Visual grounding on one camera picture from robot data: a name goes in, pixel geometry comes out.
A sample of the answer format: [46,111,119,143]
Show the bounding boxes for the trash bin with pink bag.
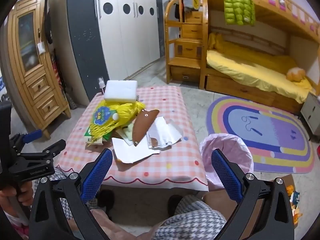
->
[199,133,254,192]

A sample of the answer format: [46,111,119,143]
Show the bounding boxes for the white green milk carton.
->
[84,126,113,145]

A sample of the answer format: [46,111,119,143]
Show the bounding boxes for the orange plush toy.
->
[286,67,307,82]

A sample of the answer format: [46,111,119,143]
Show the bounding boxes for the colourful leaning bundle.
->
[50,49,78,110]

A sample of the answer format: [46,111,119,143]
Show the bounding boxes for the grey nightstand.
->
[300,92,320,135]

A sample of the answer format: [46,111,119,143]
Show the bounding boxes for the cardboard box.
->
[260,172,304,230]

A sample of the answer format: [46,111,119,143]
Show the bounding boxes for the wooden bunk bed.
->
[201,0,320,115]

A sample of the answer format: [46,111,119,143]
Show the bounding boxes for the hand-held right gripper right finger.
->
[211,149,295,240]

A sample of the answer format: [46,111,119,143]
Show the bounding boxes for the white crumpled wrapper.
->
[146,116,183,150]

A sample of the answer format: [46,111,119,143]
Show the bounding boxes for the yellow mesh bag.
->
[86,101,147,144]

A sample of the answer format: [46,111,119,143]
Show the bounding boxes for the black hanging bag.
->
[44,0,54,45]

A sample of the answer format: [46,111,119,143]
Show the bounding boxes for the yellow bedsheet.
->
[206,32,315,104]

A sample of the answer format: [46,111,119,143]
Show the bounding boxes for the person's left forearm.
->
[9,220,32,240]

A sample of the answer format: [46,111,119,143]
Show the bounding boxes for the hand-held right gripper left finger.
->
[29,148,114,240]

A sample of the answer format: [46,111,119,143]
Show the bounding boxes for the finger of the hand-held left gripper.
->
[10,129,43,150]
[19,139,67,164]

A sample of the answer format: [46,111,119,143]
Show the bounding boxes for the person's left hand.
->
[0,179,34,207]

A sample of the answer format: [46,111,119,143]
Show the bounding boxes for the wooden cabinet with drawers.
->
[6,0,72,139]

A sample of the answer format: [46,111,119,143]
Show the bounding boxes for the rainbow rug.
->
[206,95,316,174]

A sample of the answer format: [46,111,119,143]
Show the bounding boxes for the white paper sheet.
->
[112,136,160,164]

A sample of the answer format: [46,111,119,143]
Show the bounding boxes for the green puffer jacket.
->
[223,0,256,27]

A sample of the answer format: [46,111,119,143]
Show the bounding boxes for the wooden stair drawers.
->
[164,0,209,84]

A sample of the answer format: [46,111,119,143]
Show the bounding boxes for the white foam block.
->
[104,80,139,104]

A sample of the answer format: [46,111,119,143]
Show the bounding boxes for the pink checkered tablecloth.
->
[54,86,209,192]

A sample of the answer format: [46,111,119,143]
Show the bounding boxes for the person's right leg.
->
[152,195,228,240]

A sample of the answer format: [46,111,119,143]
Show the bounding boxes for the brown leather cutout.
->
[132,109,160,147]

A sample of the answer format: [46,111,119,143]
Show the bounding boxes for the white wardrobe with round holes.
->
[66,0,167,100]

